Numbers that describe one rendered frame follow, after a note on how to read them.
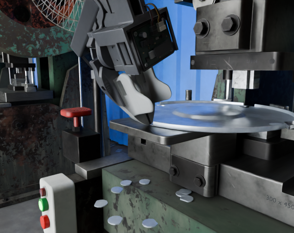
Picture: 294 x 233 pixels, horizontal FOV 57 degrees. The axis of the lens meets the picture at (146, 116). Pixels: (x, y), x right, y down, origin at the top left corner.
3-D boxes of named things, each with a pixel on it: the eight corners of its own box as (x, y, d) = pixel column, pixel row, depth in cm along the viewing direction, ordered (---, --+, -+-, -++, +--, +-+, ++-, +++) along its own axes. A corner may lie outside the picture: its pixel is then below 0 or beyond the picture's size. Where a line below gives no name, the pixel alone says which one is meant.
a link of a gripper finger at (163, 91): (172, 129, 37) (151, 66, 33) (143, 122, 41) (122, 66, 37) (185, 117, 38) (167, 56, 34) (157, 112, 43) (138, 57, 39)
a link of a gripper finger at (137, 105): (157, 142, 35) (133, 78, 31) (129, 133, 39) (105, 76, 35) (172, 129, 37) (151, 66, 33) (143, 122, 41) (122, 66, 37)
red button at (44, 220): (44, 231, 56) (43, 219, 56) (40, 225, 58) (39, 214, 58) (50, 229, 57) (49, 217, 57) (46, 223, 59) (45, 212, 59)
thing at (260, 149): (272, 161, 46) (273, 144, 46) (185, 138, 62) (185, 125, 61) (308, 144, 57) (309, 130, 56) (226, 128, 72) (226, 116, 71)
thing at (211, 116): (232, 146, 29) (232, 139, 29) (98, 112, 51) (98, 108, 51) (325, 116, 48) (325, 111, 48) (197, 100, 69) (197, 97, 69)
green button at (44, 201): (43, 214, 56) (42, 201, 55) (39, 209, 58) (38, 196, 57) (49, 212, 56) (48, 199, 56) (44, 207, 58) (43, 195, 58)
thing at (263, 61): (278, 86, 44) (281, 51, 43) (186, 81, 59) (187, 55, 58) (315, 82, 54) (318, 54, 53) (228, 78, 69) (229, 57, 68)
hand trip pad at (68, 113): (70, 142, 65) (68, 111, 64) (59, 137, 70) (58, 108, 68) (95, 137, 70) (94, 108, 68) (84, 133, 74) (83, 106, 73)
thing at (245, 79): (250, 89, 53) (252, 70, 53) (229, 88, 57) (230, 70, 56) (259, 88, 55) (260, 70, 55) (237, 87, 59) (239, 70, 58)
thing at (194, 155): (165, 232, 36) (166, 133, 33) (108, 194, 46) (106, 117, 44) (260, 181, 51) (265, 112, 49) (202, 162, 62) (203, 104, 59)
